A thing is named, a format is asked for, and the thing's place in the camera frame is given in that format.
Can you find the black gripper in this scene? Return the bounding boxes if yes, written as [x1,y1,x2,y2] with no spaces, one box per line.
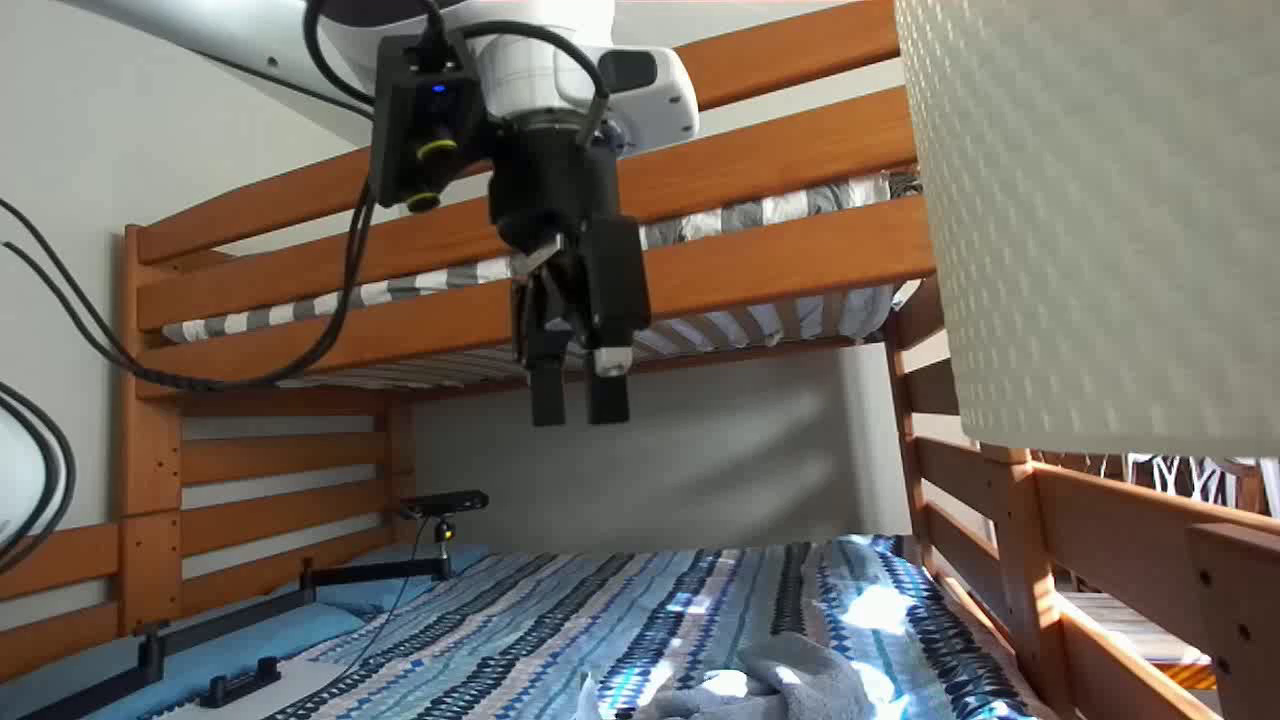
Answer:
[483,117,655,432]

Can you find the grey white striped mattress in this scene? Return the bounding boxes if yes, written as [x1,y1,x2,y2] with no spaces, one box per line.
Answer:
[160,162,933,361]

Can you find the grey white crumpled cloth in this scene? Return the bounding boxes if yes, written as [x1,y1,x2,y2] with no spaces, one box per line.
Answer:
[632,632,914,720]

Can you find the small black clamp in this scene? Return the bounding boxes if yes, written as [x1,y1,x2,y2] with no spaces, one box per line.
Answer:
[195,651,284,711]

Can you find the white patterned fabric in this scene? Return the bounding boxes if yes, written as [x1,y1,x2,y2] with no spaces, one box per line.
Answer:
[1124,451,1271,521]

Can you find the black camera on stand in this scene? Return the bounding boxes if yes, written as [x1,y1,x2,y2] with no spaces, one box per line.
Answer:
[392,489,491,543]

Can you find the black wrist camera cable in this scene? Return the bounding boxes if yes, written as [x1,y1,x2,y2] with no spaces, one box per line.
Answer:
[0,177,386,398]

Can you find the wooden bunk bed frame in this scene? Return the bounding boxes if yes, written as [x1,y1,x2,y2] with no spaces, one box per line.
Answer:
[0,0,1280,720]

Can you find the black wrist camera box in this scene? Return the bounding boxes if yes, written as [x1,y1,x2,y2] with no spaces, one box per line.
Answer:
[369,32,491,221]

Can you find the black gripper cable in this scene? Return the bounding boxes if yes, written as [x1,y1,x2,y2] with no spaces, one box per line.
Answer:
[449,13,615,151]

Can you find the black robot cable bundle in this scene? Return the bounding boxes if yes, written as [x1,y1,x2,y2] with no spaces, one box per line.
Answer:
[0,378,82,580]

